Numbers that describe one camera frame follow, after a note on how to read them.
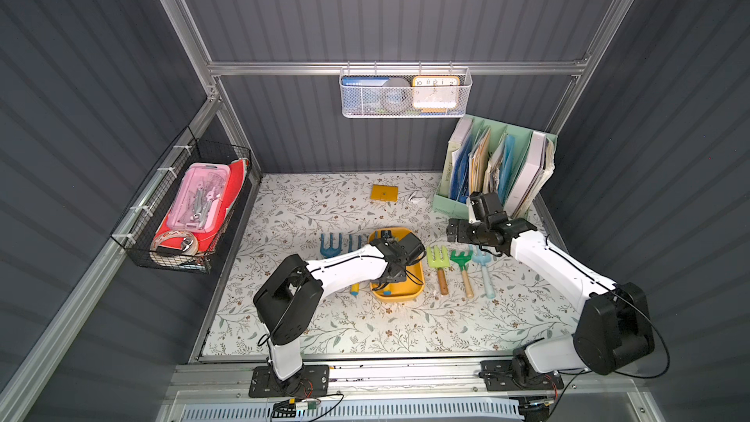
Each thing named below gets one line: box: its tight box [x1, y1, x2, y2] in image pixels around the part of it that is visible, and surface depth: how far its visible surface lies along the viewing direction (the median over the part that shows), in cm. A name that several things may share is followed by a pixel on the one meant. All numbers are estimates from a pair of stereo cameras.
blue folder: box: [498, 134, 516, 205], surface depth 96 cm
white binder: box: [503, 130, 547, 220], surface depth 93 cm
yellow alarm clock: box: [412, 75, 461, 109], surface depth 90 cm
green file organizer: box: [432, 115, 558, 218], surface depth 98 cm
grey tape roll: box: [380, 77, 413, 115], surface depth 89 cm
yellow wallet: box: [370, 184, 400, 203], surface depth 116 cm
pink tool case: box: [166, 163, 231, 234], surface depth 74 cm
